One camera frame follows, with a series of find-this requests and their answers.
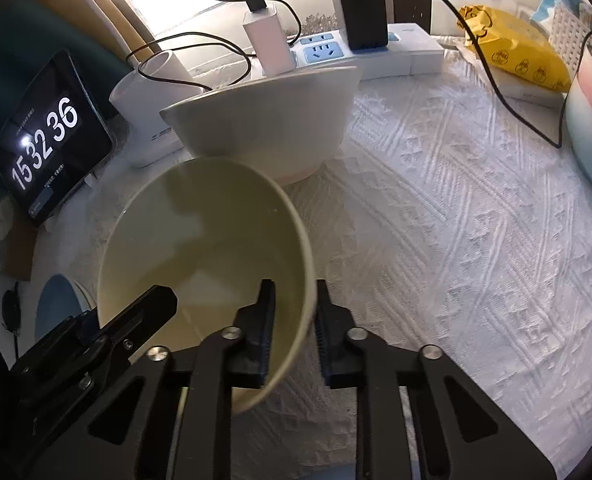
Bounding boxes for yellow curtain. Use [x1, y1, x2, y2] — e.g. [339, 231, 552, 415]
[13, 0, 162, 56]

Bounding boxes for teal curtain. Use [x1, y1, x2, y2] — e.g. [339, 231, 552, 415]
[0, 0, 128, 211]

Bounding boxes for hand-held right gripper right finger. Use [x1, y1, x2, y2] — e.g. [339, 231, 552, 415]
[314, 279, 559, 480]

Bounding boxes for white desk lamp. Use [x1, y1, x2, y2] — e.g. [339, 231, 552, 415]
[109, 50, 212, 170]

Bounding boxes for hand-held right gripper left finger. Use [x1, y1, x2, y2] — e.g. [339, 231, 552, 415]
[31, 278, 278, 480]

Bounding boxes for white charger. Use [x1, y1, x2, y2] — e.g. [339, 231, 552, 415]
[242, 7, 297, 76]

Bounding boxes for white power strip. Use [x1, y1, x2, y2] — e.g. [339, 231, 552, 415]
[256, 22, 447, 81]

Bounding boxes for white strawberry pattern bowl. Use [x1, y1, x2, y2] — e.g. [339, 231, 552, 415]
[160, 65, 365, 187]

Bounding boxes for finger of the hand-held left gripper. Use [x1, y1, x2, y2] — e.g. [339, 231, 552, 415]
[96, 285, 179, 362]
[50, 310, 100, 350]

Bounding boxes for yellow wipes packet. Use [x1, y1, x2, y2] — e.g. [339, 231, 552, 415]
[456, 4, 574, 94]

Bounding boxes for yellow-green bowl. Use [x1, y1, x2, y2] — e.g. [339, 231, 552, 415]
[97, 156, 319, 416]

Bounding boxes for light blue bowl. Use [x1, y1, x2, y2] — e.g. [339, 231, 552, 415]
[563, 92, 592, 199]

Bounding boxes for tablet showing clock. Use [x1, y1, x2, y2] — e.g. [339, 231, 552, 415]
[0, 50, 117, 229]

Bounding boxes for cardboard box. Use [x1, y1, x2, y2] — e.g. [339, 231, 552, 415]
[0, 230, 40, 282]

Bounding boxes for black charger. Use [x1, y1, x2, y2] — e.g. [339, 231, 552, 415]
[337, 0, 389, 52]

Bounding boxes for black sunglasses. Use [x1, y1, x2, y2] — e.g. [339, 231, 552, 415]
[1, 282, 25, 361]

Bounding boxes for light blue plate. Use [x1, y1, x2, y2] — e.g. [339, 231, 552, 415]
[35, 274, 97, 344]

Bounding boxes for flat white box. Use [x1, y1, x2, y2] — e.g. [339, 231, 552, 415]
[490, 67, 569, 109]

